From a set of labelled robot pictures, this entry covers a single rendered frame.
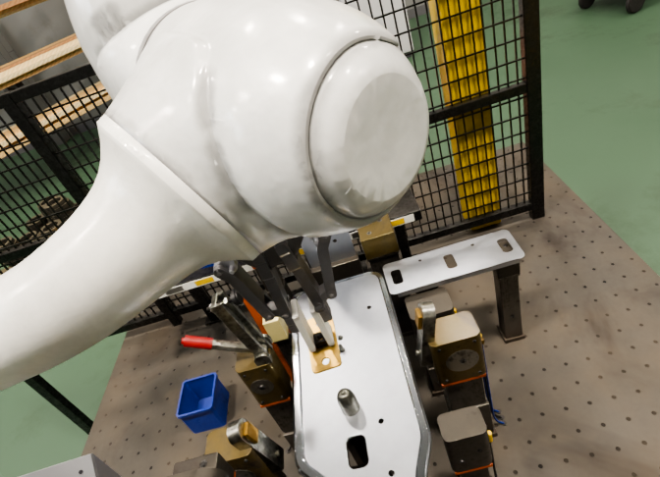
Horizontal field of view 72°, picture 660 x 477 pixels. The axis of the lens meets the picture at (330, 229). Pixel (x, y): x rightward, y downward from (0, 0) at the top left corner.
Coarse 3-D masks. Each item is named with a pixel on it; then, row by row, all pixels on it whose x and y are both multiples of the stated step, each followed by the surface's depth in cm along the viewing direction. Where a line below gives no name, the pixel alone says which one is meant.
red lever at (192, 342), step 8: (192, 336) 83; (184, 344) 82; (192, 344) 82; (200, 344) 82; (208, 344) 82; (216, 344) 83; (224, 344) 83; (232, 344) 84; (240, 344) 84; (264, 344) 86; (248, 352) 85
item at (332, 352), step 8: (312, 320) 60; (312, 328) 59; (320, 336) 57; (336, 336) 57; (320, 344) 56; (328, 344) 56; (336, 344) 56; (312, 352) 56; (320, 352) 56; (328, 352) 56; (336, 352) 55; (312, 360) 55; (320, 360) 55; (336, 360) 54; (312, 368) 55; (320, 368) 54; (328, 368) 54
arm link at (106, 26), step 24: (72, 0) 28; (96, 0) 27; (120, 0) 27; (144, 0) 28; (168, 0) 28; (192, 0) 27; (72, 24) 30; (96, 24) 28; (120, 24) 28; (144, 24) 27; (96, 48) 29; (120, 48) 28; (96, 72) 32; (120, 72) 28
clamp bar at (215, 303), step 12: (216, 300) 77; (228, 300) 77; (240, 300) 77; (216, 312) 77; (228, 312) 77; (240, 312) 81; (228, 324) 79; (240, 324) 79; (252, 324) 84; (240, 336) 81; (252, 336) 82; (252, 348) 83; (264, 348) 84
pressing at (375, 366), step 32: (352, 288) 101; (384, 288) 98; (352, 320) 93; (384, 320) 91; (352, 352) 87; (384, 352) 85; (320, 384) 83; (352, 384) 81; (384, 384) 79; (320, 416) 78; (352, 416) 76; (384, 416) 75; (416, 416) 73; (320, 448) 74; (384, 448) 71; (416, 448) 69
